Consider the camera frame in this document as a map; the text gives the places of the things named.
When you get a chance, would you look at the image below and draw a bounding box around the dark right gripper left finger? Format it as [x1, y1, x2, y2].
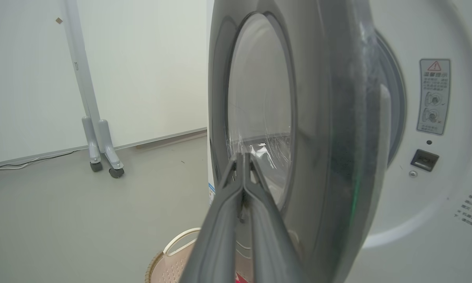
[179, 153, 245, 283]

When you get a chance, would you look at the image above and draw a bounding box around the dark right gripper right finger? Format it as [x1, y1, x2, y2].
[244, 153, 305, 283]

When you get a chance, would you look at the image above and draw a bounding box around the round grey glass washer door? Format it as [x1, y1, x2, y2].
[208, 0, 392, 283]

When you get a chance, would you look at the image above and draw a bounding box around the cream perforated laundry basket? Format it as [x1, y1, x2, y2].
[145, 227, 256, 283]

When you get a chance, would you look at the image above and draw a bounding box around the white front-load washing machine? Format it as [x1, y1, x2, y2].
[206, 0, 472, 283]

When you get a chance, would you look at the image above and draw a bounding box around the black door latch socket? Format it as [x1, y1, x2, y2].
[411, 149, 440, 172]

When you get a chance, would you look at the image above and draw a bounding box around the grey rubber door gasket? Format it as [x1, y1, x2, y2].
[374, 31, 407, 169]

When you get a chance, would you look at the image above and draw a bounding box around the grey wheeled stand leg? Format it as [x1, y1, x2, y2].
[64, 0, 125, 178]

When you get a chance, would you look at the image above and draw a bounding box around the grey warning sticker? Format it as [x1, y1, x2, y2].
[416, 59, 452, 136]

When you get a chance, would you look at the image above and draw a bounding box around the white floor cable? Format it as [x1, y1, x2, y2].
[0, 149, 83, 171]

